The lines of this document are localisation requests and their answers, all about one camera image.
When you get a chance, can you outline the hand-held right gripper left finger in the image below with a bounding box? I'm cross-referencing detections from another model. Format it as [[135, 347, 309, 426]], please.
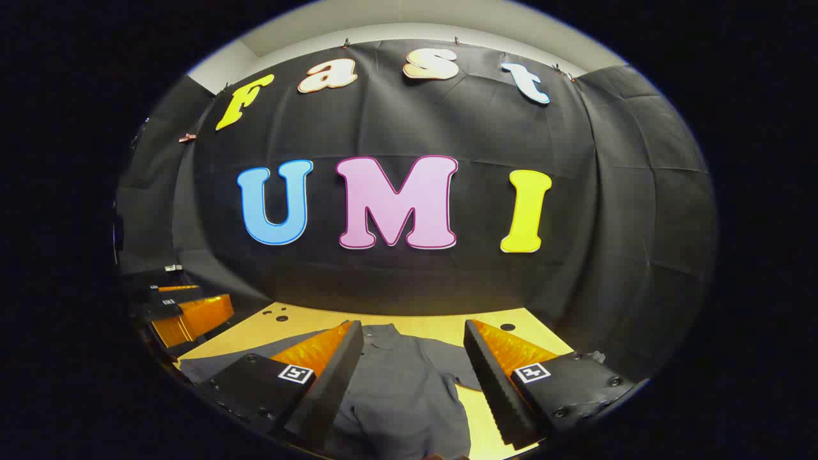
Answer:
[[203, 319, 365, 451]]

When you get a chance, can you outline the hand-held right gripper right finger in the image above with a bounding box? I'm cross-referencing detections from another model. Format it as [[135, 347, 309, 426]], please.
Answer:
[[463, 318, 638, 449]]

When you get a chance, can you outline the black backdrop cloth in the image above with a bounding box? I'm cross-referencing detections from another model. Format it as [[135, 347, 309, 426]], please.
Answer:
[[115, 38, 720, 384]]

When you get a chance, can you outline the grey polo shirt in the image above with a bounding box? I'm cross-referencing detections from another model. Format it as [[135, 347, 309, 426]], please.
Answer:
[[179, 323, 608, 460]]

